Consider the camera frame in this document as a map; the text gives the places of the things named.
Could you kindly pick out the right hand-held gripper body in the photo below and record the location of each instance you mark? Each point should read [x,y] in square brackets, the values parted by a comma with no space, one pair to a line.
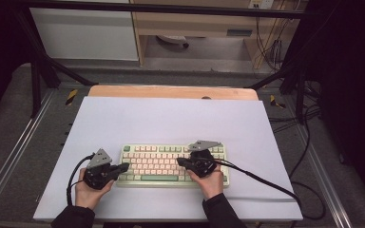
[202,163]

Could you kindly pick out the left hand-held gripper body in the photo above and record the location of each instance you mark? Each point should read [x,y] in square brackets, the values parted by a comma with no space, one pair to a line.
[98,175]

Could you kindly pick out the green and cream keyboard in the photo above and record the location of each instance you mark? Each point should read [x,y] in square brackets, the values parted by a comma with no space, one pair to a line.
[158,164]

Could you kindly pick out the person's left hand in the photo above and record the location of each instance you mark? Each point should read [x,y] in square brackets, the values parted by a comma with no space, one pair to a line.
[88,196]

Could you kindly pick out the person's right hand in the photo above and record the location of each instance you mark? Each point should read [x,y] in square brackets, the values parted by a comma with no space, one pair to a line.
[210,185]

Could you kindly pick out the wooden table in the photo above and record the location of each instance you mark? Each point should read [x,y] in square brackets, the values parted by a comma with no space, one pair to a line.
[171,92]

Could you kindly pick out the yellow and black tape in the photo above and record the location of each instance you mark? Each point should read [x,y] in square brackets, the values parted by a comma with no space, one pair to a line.
[71,96]
[275,102]

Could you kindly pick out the black metal stand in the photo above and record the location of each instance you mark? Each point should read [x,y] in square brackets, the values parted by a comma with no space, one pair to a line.
[36,85]
[299,91]

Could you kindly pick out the white chair base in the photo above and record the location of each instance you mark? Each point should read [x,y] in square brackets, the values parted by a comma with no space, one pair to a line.
[172,39]

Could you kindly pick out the white cabinet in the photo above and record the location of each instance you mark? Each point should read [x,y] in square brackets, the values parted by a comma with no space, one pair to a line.
[85,34]

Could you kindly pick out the wooden desk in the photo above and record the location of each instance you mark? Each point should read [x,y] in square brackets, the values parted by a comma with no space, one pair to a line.
[187,23]

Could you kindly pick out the black metal crossbar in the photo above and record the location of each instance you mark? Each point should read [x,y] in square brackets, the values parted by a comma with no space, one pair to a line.
[171,8]

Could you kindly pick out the white power strip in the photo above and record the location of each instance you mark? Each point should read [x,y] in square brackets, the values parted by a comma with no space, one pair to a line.
[261,3]

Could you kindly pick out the aluminium rail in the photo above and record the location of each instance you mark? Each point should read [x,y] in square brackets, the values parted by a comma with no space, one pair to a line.
[323,177]
[22,142]

